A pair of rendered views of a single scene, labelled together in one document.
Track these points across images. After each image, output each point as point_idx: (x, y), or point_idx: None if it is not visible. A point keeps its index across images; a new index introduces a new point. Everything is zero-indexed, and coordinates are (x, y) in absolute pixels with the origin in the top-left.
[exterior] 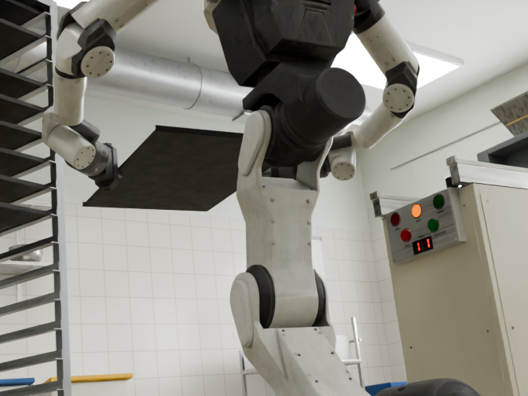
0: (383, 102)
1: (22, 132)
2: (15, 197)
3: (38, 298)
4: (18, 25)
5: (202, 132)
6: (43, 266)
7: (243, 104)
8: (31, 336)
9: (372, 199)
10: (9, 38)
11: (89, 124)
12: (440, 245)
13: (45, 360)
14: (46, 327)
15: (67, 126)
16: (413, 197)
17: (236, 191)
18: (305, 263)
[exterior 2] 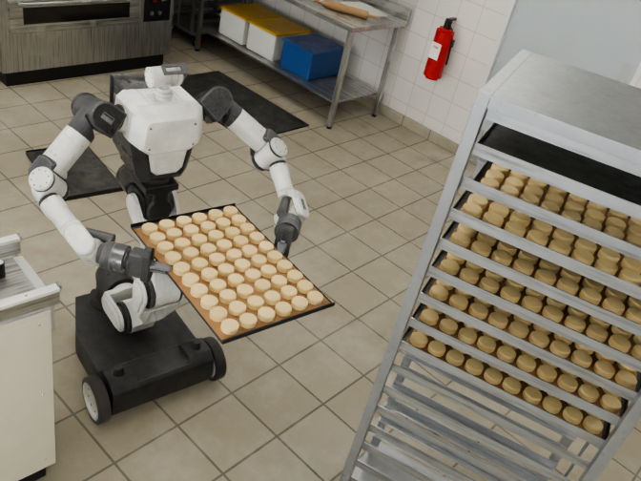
0: (68, 194)
1: (441, 258)
2: (452, 334)
3: (398, 416)
4: (485, 133)
5: (206, 210)
6: (398, 390)
7: (177, 187)
8: (401, 447)
9: (60, 290)
10: (508, 150)
11: (279, 203)
12: None
13: (375, 453)
14: (380, 431)
15: (293, 205)
16: (10, 297)
17: (186, 298)
18: None
